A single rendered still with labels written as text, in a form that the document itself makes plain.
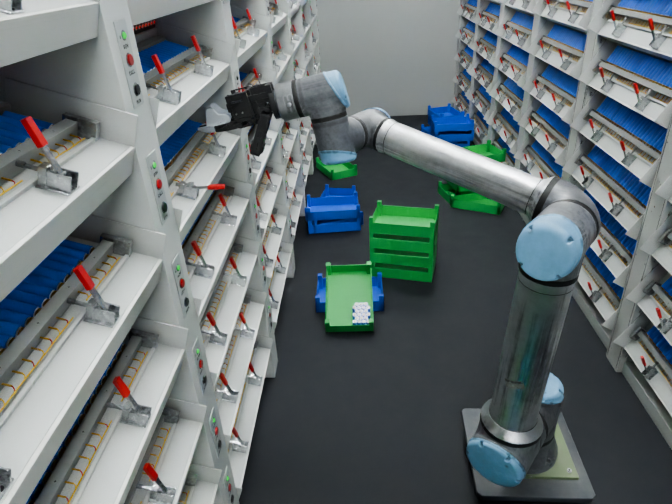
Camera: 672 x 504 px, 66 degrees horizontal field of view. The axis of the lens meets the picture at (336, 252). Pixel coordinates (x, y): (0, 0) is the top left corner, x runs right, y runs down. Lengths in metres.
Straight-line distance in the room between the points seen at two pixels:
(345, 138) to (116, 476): 0.86
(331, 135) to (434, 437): 1.04
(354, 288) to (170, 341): 1.37
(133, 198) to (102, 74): 0.19
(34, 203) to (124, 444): 0.40
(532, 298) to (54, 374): 0.85
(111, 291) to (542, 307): 0.80
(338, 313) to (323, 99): 1.19
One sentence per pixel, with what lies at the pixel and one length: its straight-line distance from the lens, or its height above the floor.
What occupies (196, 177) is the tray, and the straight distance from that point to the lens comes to 1.24.
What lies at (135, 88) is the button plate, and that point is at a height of 1.21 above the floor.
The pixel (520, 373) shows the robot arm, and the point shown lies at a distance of 1.25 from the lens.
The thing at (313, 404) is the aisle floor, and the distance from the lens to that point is 1.91.
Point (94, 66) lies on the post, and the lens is 0.85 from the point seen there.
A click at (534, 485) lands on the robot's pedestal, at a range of 1.68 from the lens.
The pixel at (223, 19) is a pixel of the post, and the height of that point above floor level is 1.24.
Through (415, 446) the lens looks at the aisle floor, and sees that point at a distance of 1.78.
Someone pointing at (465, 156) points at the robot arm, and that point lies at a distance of 1.26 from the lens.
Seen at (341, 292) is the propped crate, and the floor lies 0.09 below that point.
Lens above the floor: 1.37
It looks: 30 degrees down
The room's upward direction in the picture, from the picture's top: 3 degrees counter-clockwise
